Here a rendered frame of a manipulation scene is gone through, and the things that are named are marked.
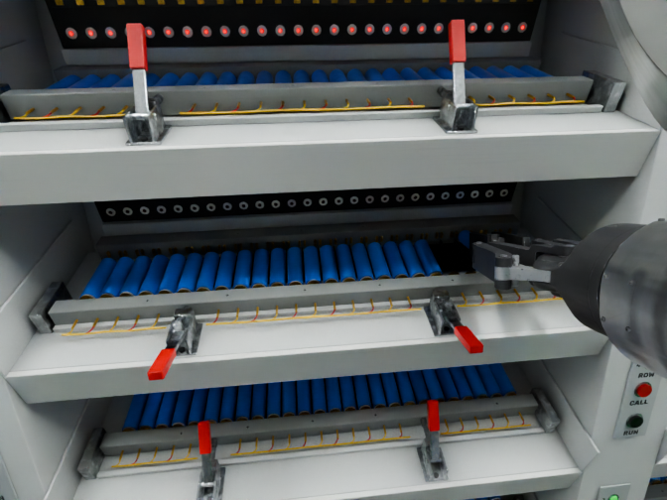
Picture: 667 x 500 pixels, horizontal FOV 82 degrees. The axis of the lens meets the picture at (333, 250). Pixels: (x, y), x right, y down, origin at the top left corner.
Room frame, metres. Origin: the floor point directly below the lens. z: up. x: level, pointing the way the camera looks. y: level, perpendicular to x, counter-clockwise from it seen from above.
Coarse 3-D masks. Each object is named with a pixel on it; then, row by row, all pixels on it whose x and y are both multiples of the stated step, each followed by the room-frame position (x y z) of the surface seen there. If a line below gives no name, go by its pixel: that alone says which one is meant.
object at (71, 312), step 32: (256, 288) 0.38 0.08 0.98; (288, 288) 0.38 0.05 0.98; (320, 288) 0.38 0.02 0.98; (352, 288) 0.38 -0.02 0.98; (384, 288) 0.38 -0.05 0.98; (416, 288) 0.38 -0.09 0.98; (448, 288) 0.39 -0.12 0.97; (480, 288) 0.39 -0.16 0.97; (512, 288) 0.39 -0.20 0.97; (64, 320) 0.36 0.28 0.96; (96, 320) 0.35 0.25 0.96; (256, 320) 0.36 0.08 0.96
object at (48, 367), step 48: (576, 240) 0.43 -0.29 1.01; (48, 288) 0.38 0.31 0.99; (0, 336) 0.31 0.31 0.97; (48, 336) 0.35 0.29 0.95; (96, 336) 0.35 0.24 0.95; (144, 336) 0.35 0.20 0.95; (240, 336) 0.35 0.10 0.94; (288, 336) 0.35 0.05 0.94; (336, 336) 0.35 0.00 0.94; (384, 336) 0.35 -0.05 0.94; (432, 336) 0.34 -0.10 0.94; (480, 336) 0.34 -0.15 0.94; (528, 336) 0.35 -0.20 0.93; (576, 336) 0.35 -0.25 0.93; (48, 384) 0.31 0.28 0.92; (96, 384) 0.32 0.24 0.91; (144, 384) 0.32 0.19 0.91; (192, 384) 0.33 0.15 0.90; (240, 384) 0.33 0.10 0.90
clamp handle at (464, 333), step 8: (448, 304) 0.35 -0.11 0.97; (448, 312) 0.35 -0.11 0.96; (448, 320) 0.34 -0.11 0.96; (456, 320) 0.33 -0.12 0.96; (456, 328) 0.31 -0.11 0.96; (464, 328) 0.31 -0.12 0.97; (464, 336) 0.30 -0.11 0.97; (472, 336) 0.30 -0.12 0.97; (464, 344) 0.30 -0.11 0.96; (472, 344) 0.29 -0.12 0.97; (480, 344) 0.28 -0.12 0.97; (472, 352) 0.28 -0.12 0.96; (480, 352) 0.28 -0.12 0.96
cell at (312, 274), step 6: (312, 246) 0.46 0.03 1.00; (306, 252) 0.45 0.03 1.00; (312, 252) 0.45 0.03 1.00; (306, 258) 0.44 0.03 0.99; (312, 258) 0.44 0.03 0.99; (318, 258) 0.44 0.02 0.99; (306, 264) 0.43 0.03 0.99; (312, 264) 0.43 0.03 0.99; (318, 264) 0.43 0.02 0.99; (306, 270) 0.42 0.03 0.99; (312, 270) 0.42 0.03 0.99; (318, 270) 0.42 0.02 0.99; (306, 276) 0.41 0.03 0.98; (312, 276) 0.41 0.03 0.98; (318, 276) 0.41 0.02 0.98; (306, 282) 0.40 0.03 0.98
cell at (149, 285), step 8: (160, 256) 0.44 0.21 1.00; (152, 264) 0.43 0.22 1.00; (160, 264) 0.43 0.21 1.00; (152, 272) 0.41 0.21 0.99; (160, 272) 0.42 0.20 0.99; (144, 280) 0.40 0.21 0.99; (152, 280) 0.40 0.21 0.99; (160, 280) 0.41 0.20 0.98; (144, 288) 0.39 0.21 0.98; (152, 288) 0.39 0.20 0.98
